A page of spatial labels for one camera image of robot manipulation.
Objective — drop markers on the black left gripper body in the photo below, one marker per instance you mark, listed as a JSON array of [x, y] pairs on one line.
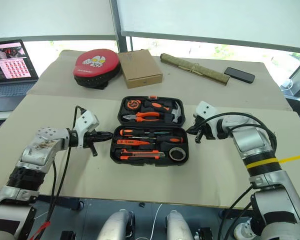
[[92, 138]]

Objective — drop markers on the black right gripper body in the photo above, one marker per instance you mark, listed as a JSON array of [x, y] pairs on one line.
[[205, 128]]

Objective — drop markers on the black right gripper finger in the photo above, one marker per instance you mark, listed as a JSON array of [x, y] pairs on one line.
[[192, 131], [193, 128]]

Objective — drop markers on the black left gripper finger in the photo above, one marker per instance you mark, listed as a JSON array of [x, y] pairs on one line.
[[105, 138], [106, 134]]

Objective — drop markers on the orange voltage tester pen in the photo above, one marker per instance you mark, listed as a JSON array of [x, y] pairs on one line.
[[130, 142]]

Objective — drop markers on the orange black utility knife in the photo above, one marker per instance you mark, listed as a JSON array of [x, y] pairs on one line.
[[137, 154]]

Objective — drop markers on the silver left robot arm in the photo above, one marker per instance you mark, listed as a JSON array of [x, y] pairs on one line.
[[45, 142]]

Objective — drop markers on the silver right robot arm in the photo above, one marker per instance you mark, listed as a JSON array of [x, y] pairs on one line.
[[250, 140]]

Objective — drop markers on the black tool case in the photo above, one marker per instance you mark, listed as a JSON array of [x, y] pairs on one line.
[[142, 163]]

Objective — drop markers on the black electrical tape roll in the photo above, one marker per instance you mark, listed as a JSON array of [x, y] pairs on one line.
[[171, 152]]

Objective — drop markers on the orange black tape measure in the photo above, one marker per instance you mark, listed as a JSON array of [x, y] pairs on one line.
[[133, 103]]

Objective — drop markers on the olive rolled mat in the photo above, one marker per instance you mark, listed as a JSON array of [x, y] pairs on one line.
[[190, 66]]

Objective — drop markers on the black smartphone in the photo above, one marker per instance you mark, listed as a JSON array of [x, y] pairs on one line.
[[240, 75]]

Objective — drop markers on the red round punching pad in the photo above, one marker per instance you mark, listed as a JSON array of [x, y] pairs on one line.
[[95, 70]]

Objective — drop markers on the brown cardboard box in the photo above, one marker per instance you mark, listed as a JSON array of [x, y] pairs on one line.
[[140, 67]]

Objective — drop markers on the silver rounded shell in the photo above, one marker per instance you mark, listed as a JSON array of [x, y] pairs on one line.
[[115, 225], [177, 225]]

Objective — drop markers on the yellow floor tape strip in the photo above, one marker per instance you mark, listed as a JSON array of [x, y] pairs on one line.
[[295, 157]]

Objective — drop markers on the grey laptop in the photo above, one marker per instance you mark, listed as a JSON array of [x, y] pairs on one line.
[[5, 90]]

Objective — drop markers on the white sneaker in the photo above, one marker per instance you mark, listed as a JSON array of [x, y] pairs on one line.
[[241, 230]]

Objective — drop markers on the white roller blind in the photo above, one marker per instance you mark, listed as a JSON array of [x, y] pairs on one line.
[[215, 20], [52, 17]]

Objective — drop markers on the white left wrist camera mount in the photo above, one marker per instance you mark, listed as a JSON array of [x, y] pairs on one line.
[[87, 121]]

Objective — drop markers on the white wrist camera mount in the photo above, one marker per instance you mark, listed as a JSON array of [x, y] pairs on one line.
[[87, 121], [205, 107]]

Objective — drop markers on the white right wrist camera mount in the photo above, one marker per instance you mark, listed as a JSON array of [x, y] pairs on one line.
[[205, 107]]

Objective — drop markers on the dark window frame post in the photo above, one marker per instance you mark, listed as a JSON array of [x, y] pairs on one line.
[[121, 42]]

